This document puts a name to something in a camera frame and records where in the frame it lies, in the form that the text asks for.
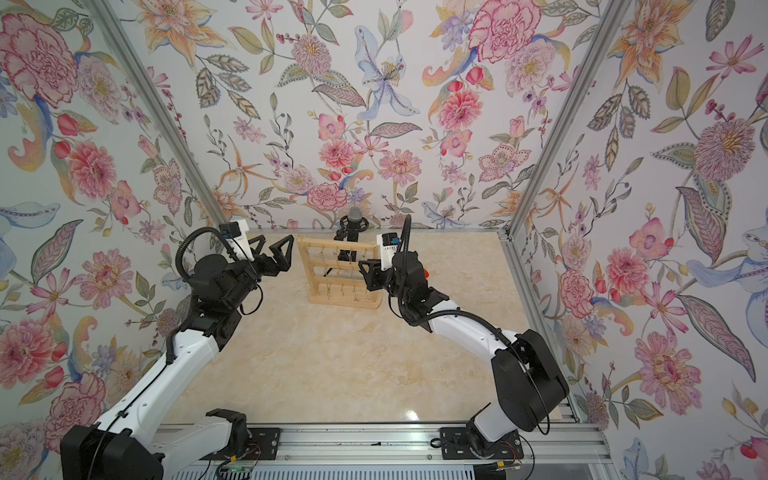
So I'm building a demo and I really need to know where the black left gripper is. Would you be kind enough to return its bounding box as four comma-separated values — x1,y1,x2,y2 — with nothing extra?
223,234,293,311

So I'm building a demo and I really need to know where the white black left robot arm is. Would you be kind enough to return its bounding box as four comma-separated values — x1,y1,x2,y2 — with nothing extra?
61,222,295,479

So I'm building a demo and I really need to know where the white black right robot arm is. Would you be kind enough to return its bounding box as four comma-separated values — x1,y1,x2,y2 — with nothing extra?
358,216,569,458

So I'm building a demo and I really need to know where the wooden jewelry display stand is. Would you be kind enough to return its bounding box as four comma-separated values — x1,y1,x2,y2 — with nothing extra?
297,236,382,310

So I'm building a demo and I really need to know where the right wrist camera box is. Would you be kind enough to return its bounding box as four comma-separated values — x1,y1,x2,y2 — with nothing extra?
376,232,400,270

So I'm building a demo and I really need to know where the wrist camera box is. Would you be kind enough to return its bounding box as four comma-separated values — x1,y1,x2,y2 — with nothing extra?
376,232,400,270
219,219,254,261

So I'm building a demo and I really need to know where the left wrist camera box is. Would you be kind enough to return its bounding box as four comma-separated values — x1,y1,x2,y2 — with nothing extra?
219,219,254,261

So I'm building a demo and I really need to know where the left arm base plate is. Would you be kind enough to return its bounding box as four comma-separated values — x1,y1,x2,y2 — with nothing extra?
203,427,282,462

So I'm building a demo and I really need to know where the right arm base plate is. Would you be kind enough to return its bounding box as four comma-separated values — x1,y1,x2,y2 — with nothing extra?
429,427,525,461

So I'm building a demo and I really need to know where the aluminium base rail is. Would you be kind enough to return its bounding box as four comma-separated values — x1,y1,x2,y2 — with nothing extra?
177,422,618,479

